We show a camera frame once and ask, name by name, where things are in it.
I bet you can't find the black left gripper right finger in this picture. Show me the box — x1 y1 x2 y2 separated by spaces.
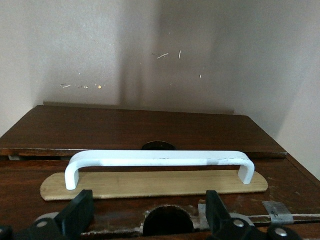
205 190 305 240

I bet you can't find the white drawer handle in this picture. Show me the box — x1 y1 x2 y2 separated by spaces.
64 149 256 192

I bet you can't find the light wooden handle plate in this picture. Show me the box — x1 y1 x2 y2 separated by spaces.
39 169 269 202

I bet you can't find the dark brown wooden cabinet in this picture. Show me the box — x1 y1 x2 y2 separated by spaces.
0 101 320 240

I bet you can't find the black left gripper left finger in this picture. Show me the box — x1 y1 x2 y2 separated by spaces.
0 189 96 240

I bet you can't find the grey tape piece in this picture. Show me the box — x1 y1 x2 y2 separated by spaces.
262 200 295 224

